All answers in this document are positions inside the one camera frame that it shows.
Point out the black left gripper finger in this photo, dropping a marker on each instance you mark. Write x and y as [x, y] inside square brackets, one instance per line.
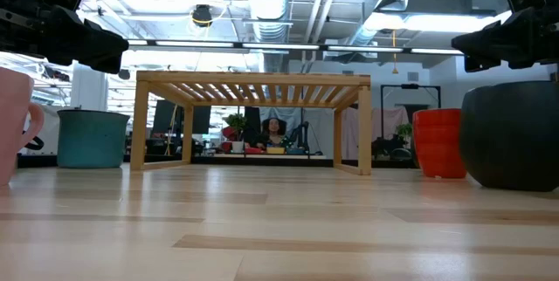
[107, 63]
[109, 45]

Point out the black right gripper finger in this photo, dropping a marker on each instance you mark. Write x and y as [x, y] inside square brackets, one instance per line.
[475, 63]
[480, 43]

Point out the teal ceramic mug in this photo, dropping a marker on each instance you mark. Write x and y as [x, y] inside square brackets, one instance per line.
[91, 141]

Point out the pink ceramic mug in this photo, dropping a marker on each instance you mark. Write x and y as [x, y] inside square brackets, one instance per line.
[13, 119]

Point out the red ceramic mug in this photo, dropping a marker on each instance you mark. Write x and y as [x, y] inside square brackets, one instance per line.
[436, 145]

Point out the black background robot arm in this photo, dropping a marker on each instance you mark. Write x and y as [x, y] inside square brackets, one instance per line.
[301, 135]

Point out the black monitor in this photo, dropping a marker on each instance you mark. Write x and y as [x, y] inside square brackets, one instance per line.
[166, 117]

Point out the small green background plant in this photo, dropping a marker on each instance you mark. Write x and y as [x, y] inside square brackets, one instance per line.
[404, 130]

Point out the pale pink hanging cloth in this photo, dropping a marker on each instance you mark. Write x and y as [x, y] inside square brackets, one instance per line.
[384, 119]

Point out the green plant in white pot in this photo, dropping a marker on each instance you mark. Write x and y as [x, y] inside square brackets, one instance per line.
[236, 121]

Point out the wooden slatted rack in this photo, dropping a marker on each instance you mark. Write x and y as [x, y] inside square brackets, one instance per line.
[253, 78]

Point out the red bin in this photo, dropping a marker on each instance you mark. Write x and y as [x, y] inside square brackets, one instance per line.
[253, 151]

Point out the person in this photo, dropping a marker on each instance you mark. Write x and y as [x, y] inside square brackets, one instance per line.
[273, 128]

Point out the yellow bin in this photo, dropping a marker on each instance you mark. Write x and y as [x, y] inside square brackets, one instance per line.
[275, 150]

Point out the blue bin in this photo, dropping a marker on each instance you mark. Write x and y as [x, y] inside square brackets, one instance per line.
[295, 151]

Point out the black metal stand frame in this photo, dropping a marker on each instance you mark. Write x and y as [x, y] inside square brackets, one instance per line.
[410, 86]

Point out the black ceiling camera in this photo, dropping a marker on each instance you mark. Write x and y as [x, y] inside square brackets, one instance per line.
[202, 14]

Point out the wide silver ceiling duct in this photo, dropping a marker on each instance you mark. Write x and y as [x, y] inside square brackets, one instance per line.
[267, 2]

